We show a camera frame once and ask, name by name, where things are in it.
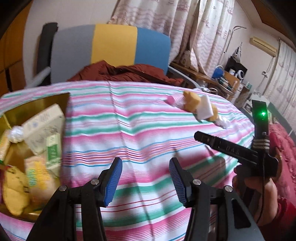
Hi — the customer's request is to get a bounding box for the pink patterned curtain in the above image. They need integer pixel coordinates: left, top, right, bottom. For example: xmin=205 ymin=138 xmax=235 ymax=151
xmin=109 ymin=0 xmax=235 ymax=76

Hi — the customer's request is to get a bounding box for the white crumpled plastic ball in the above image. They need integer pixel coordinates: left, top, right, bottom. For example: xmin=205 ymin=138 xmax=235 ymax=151
xmin=8 ymin=126 xmax=24 ymax=144

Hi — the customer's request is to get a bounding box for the pink hair roller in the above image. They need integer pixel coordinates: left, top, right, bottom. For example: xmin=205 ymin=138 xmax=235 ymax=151
xmin=166 ymin=94 xmax=185 ymax=108

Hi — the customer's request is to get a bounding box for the striped pink green bedsheet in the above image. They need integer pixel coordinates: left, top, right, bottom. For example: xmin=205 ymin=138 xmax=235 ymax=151
xmin=1 ymin=81 xmax=254 ymax=240

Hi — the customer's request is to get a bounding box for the yellow sponge block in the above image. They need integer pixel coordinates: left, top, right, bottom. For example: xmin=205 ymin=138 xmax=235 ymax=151
xmin=183 ymin=90 xmax=201 ymax=113

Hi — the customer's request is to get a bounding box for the right window curtain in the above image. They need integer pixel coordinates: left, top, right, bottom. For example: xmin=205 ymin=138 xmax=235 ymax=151
xmin=264 ymin=40 xmax=295 ymax=131

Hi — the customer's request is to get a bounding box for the wall air conditioner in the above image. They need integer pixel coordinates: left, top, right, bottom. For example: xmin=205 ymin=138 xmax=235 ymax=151
xmin=249 ymin=37 xmax=278 ymax=57

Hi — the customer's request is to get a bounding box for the black padded chair post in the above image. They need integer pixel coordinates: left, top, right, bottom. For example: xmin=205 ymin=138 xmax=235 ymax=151
xmin=36 ymin=22 xmax=58 ymax=86

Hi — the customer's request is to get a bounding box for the small green white box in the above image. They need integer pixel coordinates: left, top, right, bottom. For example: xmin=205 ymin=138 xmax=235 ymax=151
xmin=46 ymin=133 xmax=62 ymax=176

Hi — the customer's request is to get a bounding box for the white foam sponge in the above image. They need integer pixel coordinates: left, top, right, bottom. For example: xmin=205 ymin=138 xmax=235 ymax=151
xmin=196 ymin=95 xmax=214 ymax=120

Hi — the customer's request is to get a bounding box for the grey yellow blue headboard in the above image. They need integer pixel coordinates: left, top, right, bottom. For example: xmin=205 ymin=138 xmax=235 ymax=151
xmin=51 ymin=24 xmax=171 ymax=83

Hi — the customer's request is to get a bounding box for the blue round container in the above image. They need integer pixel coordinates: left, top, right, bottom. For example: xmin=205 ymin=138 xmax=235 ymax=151
xmin=212 ymin=65 xmax=224 ymax=79

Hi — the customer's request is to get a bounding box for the gold storage box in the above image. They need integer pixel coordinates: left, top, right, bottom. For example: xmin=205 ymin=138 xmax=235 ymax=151
xmin=1 ymin=92 xmax=70 ymax=222

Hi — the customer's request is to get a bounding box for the cream rectangular carton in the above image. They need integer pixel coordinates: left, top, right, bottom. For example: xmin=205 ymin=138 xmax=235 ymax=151
xmin=22 ymin=103 xmax=65 ymax=155

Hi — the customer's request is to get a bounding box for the yellow rice cracker packet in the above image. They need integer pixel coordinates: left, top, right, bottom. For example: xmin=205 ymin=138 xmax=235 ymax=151
xmin=24 ymin=156 xmax=60 ymax=209

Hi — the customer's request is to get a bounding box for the wooden wardrobe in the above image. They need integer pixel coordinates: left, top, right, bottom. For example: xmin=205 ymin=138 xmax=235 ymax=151
xmin=1 ymin=1 xmax=32 ymax=95

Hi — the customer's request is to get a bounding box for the person's right hand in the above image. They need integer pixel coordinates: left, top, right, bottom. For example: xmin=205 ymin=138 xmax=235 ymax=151
xmin=244 ymin=177 xmax=278 ymax=226

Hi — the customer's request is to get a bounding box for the cluttered wooden desk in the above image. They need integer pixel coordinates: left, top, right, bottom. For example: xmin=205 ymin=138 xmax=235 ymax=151
xmin=169 ymin=62 xmax=236 ymax=101

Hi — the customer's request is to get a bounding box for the green snack packet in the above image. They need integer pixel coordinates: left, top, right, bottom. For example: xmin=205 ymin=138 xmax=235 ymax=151
xmin=0 ymin=129 xmax=11 ymax=164

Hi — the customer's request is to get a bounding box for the dark red jacket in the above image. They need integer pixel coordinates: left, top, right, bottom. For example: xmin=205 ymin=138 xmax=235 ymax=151
xmin=68 ymin=61 xmax=184 ymax=87

